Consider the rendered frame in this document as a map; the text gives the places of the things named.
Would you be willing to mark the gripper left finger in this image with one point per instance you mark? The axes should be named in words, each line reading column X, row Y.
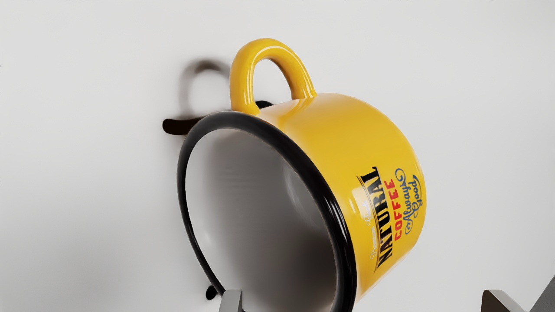
column 231, row 302

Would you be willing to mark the yellow enamel mug black rim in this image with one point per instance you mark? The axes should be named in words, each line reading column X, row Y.
column 347, row 143

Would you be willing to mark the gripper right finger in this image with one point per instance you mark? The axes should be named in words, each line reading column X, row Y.
column 516, row 301

